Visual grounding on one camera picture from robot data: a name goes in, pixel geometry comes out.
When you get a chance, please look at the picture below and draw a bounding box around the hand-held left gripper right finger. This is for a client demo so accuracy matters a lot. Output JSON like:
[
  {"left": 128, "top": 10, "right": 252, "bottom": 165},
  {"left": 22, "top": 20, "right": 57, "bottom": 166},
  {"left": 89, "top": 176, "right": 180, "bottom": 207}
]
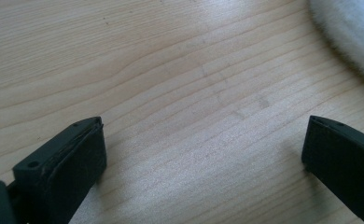
[{"left": 301, "top": 115, "right": 364, "bottom": 224}]

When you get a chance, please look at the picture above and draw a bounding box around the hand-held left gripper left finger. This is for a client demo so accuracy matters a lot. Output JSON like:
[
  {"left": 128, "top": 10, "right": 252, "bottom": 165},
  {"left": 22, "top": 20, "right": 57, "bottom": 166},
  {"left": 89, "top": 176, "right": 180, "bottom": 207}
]
[{"left": 7, "top": 116, "right": 108, "bottom": 224}]

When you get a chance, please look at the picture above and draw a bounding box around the white fluffy cloth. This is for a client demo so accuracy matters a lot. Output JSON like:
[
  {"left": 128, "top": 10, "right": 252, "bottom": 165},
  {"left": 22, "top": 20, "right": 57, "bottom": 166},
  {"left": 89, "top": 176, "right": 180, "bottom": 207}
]
[{"left": 307, "top": 0, "right": 364, "bottom": 87}]

